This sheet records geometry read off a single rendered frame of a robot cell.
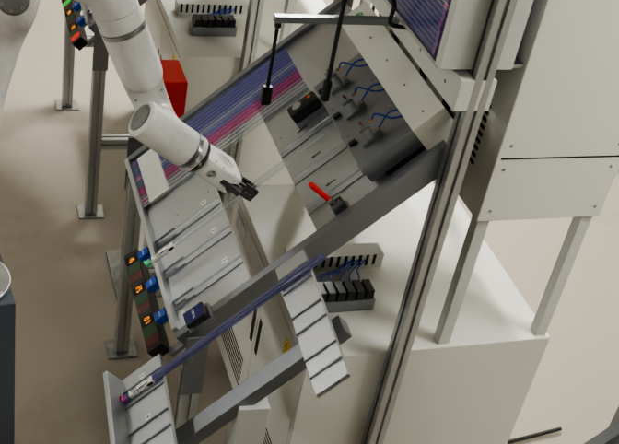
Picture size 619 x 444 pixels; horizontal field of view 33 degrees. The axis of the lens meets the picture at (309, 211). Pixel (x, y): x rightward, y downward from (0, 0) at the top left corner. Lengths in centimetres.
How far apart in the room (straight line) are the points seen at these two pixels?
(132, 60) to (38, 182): 195
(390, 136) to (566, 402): 155
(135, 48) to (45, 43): 286
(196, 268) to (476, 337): 72
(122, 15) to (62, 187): 199
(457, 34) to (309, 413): 103
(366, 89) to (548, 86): 39
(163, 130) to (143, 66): 15
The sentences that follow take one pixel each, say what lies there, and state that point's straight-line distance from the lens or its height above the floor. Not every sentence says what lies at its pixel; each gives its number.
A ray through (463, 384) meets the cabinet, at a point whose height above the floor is 48.
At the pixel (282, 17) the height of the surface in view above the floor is 135.
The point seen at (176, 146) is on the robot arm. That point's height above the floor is 111.
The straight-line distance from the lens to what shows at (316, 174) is 235.
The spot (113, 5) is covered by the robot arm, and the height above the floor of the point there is 142.
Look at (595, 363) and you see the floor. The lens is 372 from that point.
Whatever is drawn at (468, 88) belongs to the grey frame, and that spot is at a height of 136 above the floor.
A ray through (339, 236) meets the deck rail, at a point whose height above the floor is 98.
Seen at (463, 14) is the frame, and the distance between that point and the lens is 201.
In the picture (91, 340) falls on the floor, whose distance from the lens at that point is 333.
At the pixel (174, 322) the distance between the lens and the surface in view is 231.
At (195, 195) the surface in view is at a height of 81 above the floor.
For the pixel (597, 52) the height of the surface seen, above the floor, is 142.
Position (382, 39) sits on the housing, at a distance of 241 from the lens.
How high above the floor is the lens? 228
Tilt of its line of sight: 35 degrees down
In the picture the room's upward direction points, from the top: 12 degrees clockwise
